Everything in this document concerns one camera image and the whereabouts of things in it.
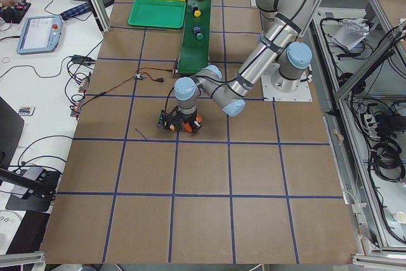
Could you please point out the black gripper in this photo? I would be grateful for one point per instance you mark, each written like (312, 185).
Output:
(186, 120)

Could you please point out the orange cylinder labelled 4680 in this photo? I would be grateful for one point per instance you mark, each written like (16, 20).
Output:
(193, 124)

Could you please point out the yellow push button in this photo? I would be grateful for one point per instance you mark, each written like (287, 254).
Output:
(196, 12)
(170, 126)

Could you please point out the green push button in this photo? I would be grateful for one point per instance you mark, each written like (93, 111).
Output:
(161, 124)
(198, 34)

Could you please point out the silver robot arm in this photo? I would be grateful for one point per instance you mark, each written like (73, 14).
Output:
(275, 45)

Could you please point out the green plastic tray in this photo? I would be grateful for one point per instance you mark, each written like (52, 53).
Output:
(163, 14)

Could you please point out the green conveyor belt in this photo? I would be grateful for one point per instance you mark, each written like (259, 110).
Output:
(194, 54)

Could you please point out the black power adapter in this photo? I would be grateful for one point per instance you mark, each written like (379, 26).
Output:
(108, 3)

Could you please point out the folded blue plaid umbrella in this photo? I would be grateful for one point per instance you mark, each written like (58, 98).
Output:
(75, 11)

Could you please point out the crumpled white paper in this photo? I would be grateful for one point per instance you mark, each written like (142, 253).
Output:
(351, 32)

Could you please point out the near teach pendant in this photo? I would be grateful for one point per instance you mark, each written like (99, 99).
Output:
(40, 35)

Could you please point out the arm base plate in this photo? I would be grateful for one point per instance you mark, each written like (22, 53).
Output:
(277, 89)

